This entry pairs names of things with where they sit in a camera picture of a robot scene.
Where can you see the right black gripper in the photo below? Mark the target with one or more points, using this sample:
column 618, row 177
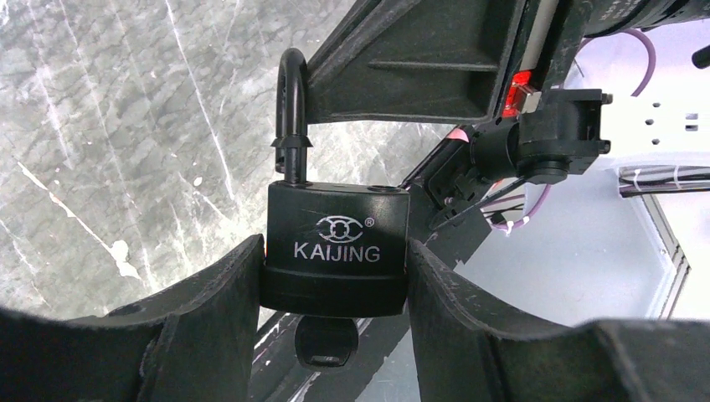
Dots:
column 450, row 62

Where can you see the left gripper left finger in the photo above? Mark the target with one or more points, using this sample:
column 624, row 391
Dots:
column 193, row 341

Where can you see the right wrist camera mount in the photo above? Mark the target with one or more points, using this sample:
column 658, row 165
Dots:
column 541, row 137

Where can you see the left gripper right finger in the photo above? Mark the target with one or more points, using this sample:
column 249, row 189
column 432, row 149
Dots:
column 471, row 346

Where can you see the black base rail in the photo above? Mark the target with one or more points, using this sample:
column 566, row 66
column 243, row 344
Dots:
column 442, row 189

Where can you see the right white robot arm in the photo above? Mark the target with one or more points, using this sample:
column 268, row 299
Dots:
column 642, row 131

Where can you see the black padlock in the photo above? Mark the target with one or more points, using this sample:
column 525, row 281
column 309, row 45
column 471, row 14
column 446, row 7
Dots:
column 332, row 250

